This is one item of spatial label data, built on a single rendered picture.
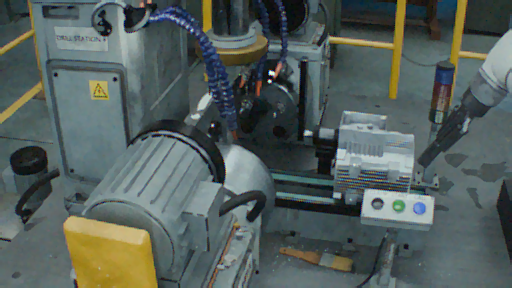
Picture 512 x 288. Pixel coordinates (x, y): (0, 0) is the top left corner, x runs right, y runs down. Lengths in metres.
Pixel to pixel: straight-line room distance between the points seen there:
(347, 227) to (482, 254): 0.41
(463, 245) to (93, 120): 1.08
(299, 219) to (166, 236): 0.80
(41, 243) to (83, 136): 0.36
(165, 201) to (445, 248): 0.99
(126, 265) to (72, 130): 0.79
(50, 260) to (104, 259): 0.82
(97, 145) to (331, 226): 0.67
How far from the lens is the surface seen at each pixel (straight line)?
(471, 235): 1.72
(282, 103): 1.71
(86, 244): 0.80
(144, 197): 0.83
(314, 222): 1.58
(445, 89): 1.74
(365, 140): 1.45
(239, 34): 1.40
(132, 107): 1.41
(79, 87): 1.46
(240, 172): 1.24
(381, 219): 1.31
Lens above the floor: 1.82
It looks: 30 degrees down
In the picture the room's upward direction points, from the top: straight up
